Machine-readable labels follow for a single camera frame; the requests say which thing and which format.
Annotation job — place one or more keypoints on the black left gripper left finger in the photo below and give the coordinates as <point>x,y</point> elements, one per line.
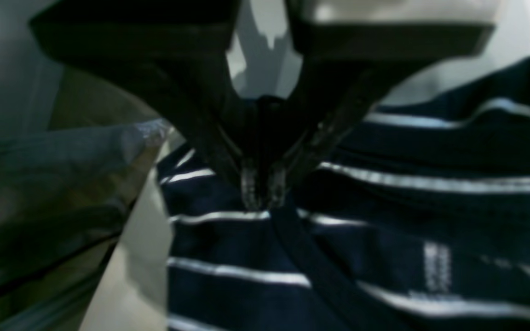
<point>171,54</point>

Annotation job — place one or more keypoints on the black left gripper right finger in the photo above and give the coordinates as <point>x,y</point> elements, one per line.
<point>354,52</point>

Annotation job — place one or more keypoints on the navy white striped T-shirt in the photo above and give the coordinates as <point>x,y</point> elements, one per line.
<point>419,220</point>

